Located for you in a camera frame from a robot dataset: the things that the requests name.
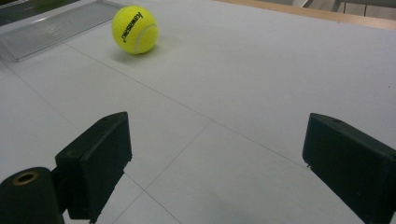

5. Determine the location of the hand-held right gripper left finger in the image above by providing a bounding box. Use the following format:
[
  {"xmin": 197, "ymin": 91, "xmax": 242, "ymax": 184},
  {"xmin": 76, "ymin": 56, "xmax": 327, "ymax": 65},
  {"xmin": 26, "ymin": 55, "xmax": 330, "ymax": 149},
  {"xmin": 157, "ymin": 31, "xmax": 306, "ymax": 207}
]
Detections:
[{"xmin": 55, "ymin": 111, "xmax": 133, "ymax": 224}]

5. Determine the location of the clear plastic tray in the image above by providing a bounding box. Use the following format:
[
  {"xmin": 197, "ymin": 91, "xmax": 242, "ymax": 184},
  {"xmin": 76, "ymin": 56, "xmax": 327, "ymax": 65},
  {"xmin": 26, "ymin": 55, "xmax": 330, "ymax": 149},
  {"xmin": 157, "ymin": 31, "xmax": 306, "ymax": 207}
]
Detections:
[{"xmin": 0, "ymin": 0, "xmax": 125, "ymax": 63}]

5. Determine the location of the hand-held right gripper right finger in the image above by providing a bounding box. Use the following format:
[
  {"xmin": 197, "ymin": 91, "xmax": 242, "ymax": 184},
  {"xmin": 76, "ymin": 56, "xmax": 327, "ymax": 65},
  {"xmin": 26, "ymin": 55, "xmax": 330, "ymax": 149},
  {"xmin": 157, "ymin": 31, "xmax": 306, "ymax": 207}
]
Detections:
[{"xmin": 302, "ymin": 112, "xmax": 396, "ymax": 224}]

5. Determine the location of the yellow tennis ball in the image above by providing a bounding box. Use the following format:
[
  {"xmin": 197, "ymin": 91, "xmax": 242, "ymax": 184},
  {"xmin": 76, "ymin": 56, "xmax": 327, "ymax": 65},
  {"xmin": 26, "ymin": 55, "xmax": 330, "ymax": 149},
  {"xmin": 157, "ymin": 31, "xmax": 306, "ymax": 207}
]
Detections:
[{"xmin": 111, "ymin": 5, "xmax": 160, "ymax": 56}]

